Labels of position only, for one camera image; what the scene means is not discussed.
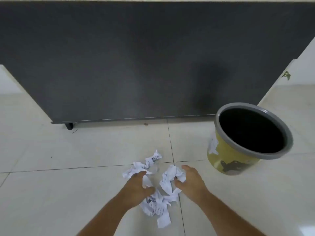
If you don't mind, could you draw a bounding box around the dark grey desk beige top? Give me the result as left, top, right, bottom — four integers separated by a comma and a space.
0, 0, 315, 130

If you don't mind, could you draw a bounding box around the person's left hand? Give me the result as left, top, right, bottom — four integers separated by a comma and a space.
120, 170, 156, 210

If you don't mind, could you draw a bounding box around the person's right hand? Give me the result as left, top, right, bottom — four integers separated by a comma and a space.
174, 165, 210, 205

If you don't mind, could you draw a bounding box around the person's right forearm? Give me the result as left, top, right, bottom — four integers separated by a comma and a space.
197, 190, 267, 236

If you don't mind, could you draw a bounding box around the person's left forearm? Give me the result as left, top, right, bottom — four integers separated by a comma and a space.
76, 194, 138, 236

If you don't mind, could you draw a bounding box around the yellow trash bin grey rim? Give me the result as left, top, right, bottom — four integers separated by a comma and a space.
206, 102, 294, 175

